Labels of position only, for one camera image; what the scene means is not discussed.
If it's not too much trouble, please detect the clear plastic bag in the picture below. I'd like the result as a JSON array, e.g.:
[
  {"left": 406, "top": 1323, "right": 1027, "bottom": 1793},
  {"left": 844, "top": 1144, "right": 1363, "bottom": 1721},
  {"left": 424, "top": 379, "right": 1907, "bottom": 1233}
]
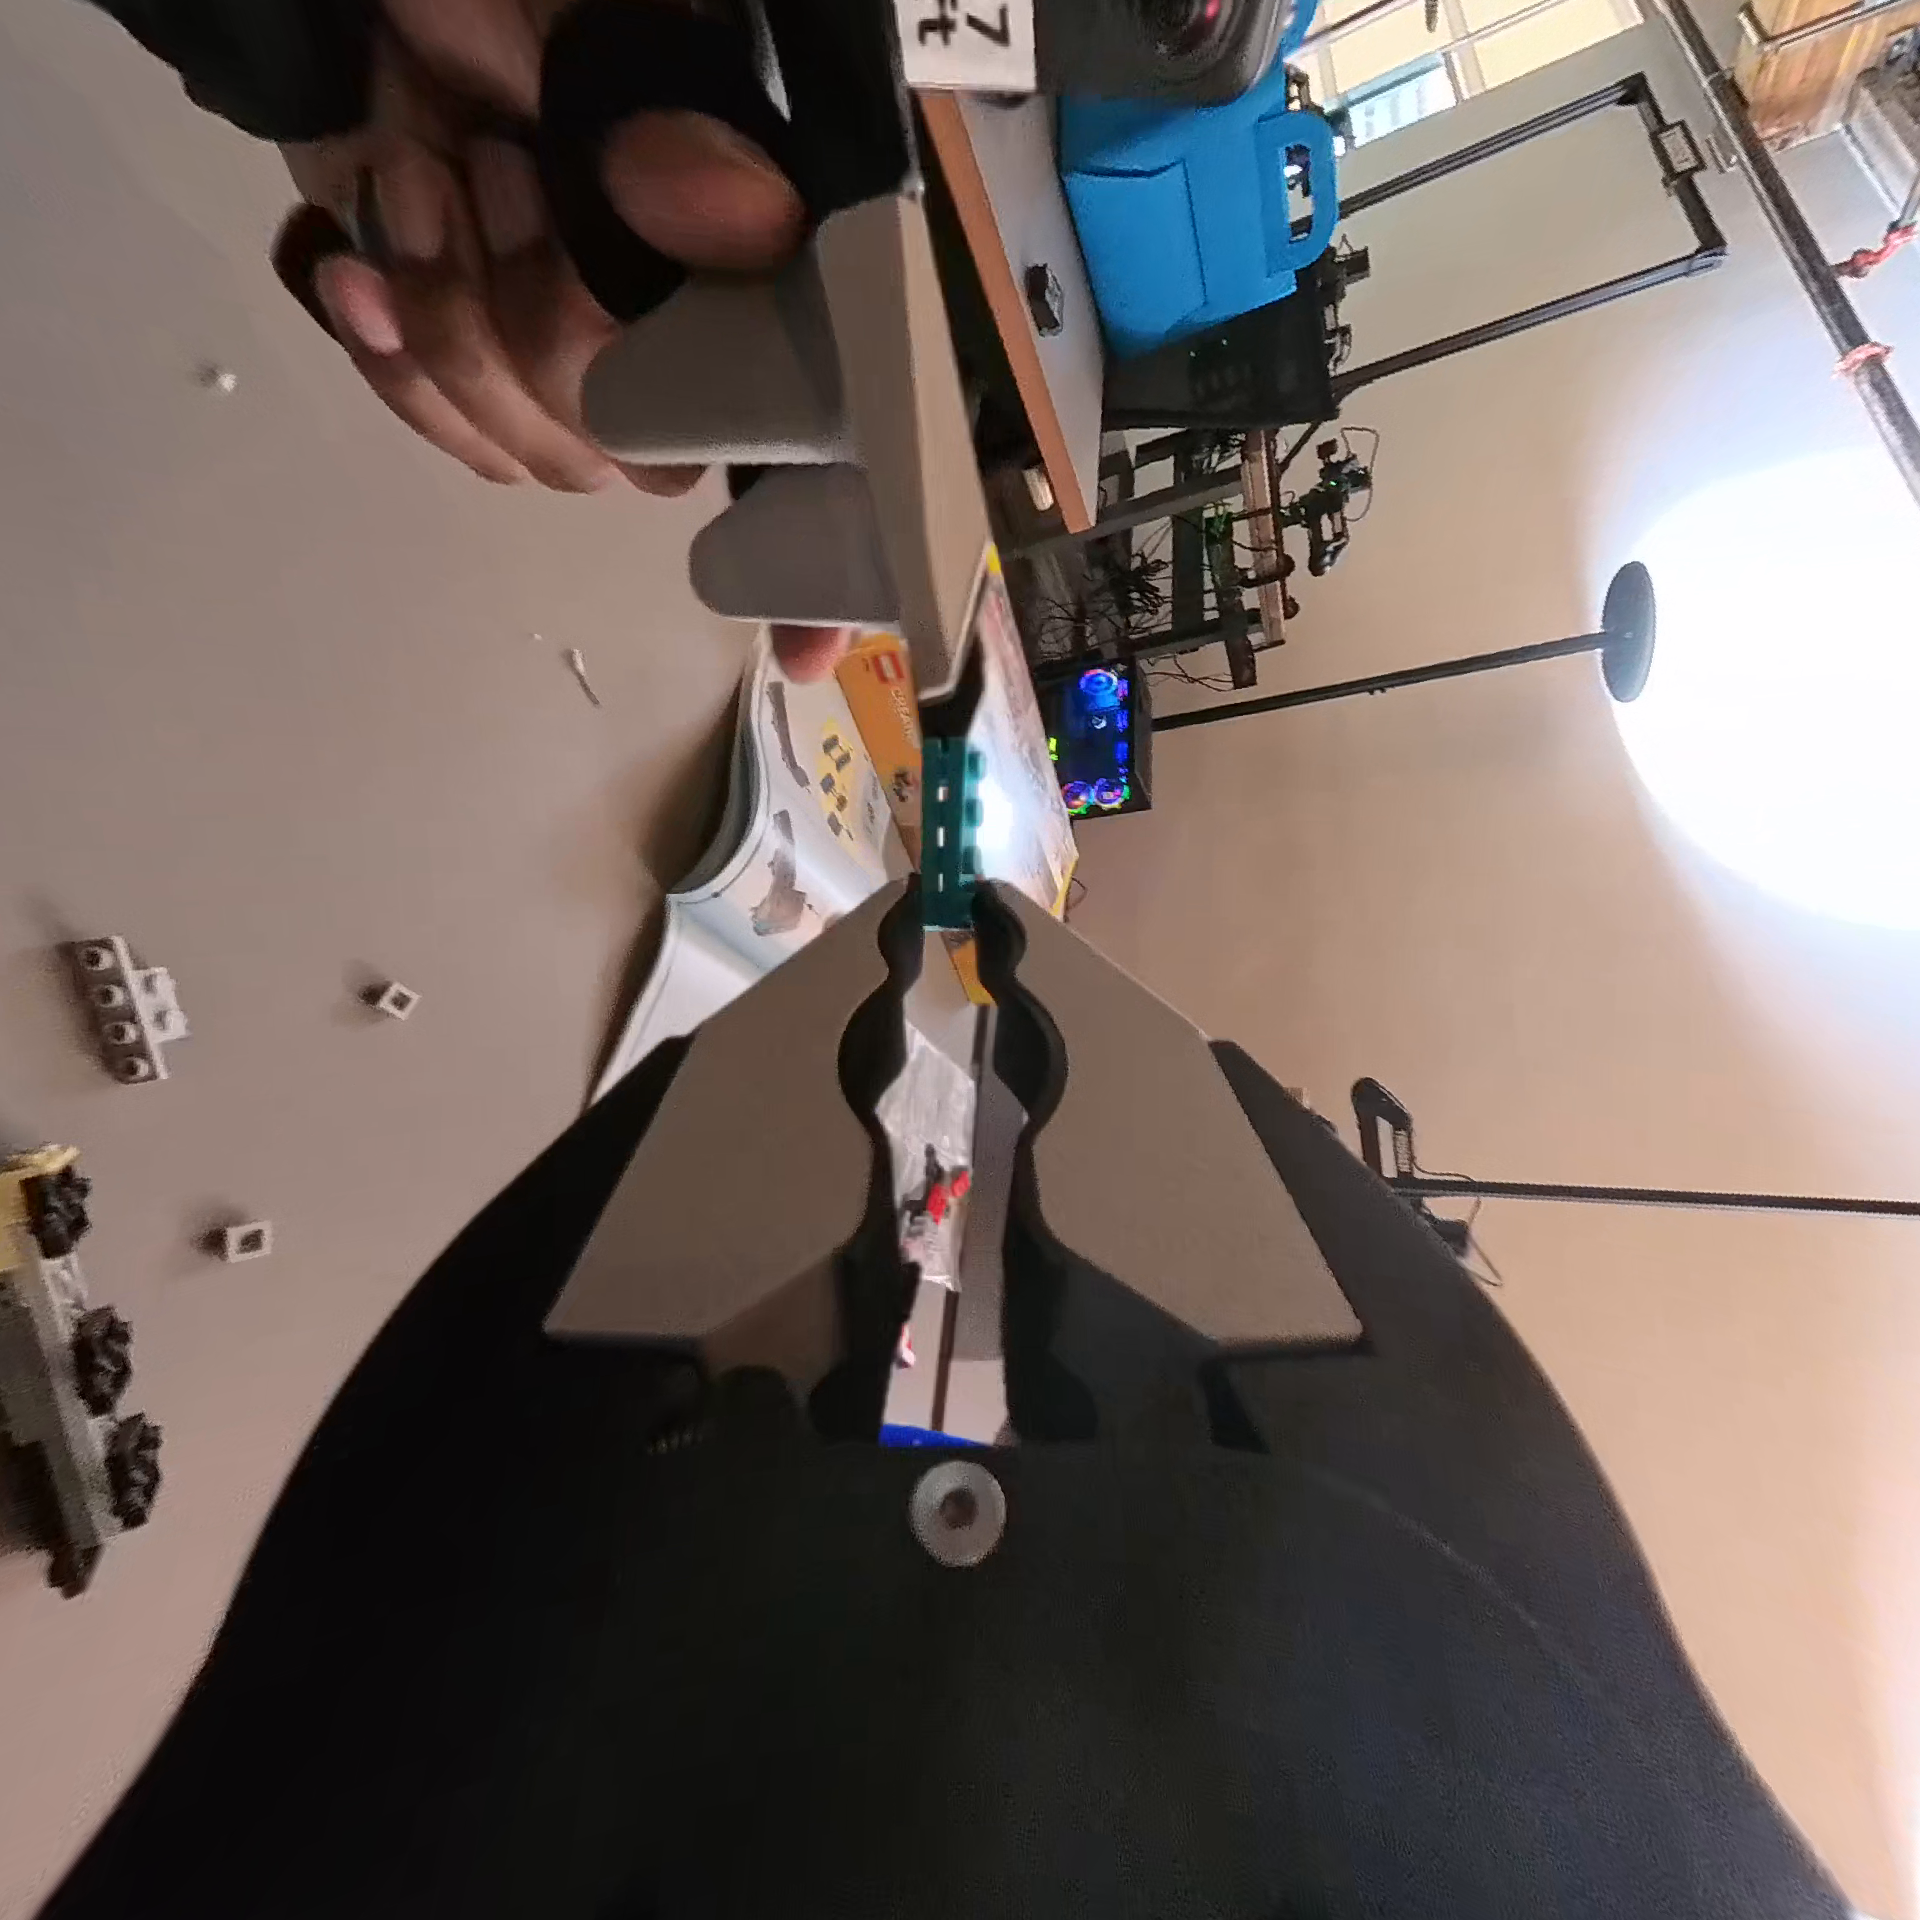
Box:
[{"left": 877, "top": 1034, "right": 983, "bottom": 1291}]

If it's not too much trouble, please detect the instruction booklet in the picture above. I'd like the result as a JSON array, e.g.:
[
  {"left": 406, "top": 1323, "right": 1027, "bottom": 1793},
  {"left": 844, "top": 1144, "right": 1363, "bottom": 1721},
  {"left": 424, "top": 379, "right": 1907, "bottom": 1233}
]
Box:
[{"left": 592, "top": 623, "right": 924, "bottom": 1104}]

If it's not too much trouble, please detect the black light stand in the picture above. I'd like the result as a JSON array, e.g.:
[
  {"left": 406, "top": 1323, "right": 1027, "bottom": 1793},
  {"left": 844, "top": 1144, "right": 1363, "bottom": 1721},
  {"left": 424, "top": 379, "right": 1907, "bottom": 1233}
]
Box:
[{"left": 1351, "top": 1075, "right": 1920, "bottom": 1222}]

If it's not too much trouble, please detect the blue felt bag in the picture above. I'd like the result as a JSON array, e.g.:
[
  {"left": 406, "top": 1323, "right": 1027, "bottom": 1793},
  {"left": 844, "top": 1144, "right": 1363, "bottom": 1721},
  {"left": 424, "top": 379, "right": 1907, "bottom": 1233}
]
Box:
[{"left": 1057, "top": 60, "right": 1343, "bottom": 353}]

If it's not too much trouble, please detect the black floor lamp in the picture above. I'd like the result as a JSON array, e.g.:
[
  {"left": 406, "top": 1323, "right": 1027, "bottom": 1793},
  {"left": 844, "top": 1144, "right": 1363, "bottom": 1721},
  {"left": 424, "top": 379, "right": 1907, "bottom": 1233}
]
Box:
[{"left": 1154, "top": 562, "right": 1661, "bottom": 738}]

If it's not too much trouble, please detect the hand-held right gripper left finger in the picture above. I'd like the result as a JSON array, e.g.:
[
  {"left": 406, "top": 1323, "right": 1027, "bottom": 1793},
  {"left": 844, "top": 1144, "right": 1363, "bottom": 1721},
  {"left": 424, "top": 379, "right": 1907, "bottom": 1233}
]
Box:
[{"left": 540, "top": 877, "right": 928, "bottom": 1431}]

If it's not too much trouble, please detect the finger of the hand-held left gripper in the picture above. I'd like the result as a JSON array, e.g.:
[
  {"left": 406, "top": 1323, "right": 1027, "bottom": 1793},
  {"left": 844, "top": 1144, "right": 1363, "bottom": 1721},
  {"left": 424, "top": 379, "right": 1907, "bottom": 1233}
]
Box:
[
  {"left": 688, "top": 446, "right": 998, "bottom": 706},
  {"left": 578, "top": 191, "right": 966, "bottom": 469}
]

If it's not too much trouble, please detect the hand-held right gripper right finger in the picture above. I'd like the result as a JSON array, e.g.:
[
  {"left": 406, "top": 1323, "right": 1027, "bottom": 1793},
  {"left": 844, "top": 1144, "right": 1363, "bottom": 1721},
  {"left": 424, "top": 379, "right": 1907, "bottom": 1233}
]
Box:
[{"left": 969, "top": 879, "right": 1367, "bottom": 1437}]

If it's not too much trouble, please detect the grey desk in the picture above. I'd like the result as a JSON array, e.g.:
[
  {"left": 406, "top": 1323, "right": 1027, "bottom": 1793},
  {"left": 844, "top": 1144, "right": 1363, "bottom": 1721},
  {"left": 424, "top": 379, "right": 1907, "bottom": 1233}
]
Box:
[{"left": 0, "top": 0, "right": 1043, "bottom": 1920}]

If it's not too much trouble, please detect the person's left forearm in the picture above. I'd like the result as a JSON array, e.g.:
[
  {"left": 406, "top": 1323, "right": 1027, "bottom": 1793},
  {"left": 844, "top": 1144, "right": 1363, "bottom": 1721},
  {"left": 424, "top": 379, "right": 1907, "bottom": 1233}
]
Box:
[{"left": 91, "top": 0, "right": 452, "bottom": 144}]

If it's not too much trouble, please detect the light grey toy bracket plate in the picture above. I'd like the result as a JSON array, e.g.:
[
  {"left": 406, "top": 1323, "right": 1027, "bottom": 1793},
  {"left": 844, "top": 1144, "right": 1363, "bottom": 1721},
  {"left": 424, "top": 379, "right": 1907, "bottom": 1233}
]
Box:
[{"left": 59, "top": 937, "right": 191, "bottom": 1084}]

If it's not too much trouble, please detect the toy truck chassis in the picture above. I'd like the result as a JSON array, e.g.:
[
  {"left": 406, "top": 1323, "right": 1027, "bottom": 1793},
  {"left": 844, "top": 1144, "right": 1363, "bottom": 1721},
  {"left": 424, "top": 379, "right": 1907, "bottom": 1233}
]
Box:
[{"left": 0, "top": 1144, "right": 167, "bottom": 1600}]

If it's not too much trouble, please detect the red grey toy plane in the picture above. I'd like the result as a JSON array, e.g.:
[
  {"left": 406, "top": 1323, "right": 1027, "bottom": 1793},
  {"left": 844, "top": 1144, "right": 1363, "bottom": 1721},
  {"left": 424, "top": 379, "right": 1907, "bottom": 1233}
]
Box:
[{"left": 897, "top": 1148, "right": 974, "bottom": 1368}]

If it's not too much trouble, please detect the equipment rack with cables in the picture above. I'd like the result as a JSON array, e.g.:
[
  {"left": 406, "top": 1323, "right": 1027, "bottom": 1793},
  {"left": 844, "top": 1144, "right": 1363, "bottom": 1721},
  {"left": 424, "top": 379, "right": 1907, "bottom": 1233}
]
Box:
[{"left": 1102, "top": 256, "right": 1379, "bottom": 692}]

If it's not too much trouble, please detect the yellow toy set box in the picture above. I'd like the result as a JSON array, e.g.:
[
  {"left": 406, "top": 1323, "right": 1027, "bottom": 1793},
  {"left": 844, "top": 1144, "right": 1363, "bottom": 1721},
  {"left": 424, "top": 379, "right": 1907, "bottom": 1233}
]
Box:
[{"left": 831, "top": 540, "right": 1082, "bottom": 1007}]

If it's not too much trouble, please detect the teal toy brick plate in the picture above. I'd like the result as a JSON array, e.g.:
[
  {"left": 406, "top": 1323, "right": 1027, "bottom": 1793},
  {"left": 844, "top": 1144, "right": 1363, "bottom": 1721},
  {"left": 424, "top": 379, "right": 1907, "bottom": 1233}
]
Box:
[{"left": 917, "top": 737, "right": 1000, "bottom": 939}]

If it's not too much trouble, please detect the lit computer tower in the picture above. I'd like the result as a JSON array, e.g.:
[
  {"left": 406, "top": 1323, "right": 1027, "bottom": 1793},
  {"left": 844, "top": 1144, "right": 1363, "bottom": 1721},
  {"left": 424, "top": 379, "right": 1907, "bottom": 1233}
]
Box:
[{"left": 1039, "top": 656, "right": 1156, "bottom": 820}]

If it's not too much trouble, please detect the person's left hand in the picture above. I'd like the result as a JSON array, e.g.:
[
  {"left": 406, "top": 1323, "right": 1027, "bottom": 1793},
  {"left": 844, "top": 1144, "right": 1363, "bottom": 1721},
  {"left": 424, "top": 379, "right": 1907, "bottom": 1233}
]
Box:
[{"left": 274, "top": 0, "right": 813, "bottom": 501}]

